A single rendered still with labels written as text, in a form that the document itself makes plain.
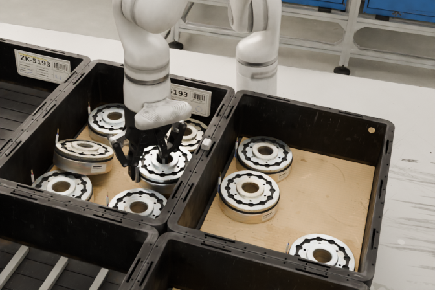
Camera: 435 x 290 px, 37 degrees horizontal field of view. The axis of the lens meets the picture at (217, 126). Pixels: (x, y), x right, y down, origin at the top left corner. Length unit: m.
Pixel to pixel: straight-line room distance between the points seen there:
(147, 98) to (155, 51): 0.08
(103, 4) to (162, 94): 2.70
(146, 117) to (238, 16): 0.42
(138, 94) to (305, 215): 0.36
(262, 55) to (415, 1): 1.72
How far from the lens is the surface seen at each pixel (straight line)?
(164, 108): 0.99
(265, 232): 1.09
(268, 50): 1.38
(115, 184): 1.16
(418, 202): 1.42
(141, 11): 0.91
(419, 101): 1.74
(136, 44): 0.97
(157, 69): 0.97
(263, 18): 1.34
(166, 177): 1.10
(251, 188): 1.13
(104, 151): 1.17
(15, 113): 1.36
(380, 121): 1.21
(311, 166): 1.23
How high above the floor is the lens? 1.60
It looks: 36 degrees down
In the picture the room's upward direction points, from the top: 4 degrees clockwise
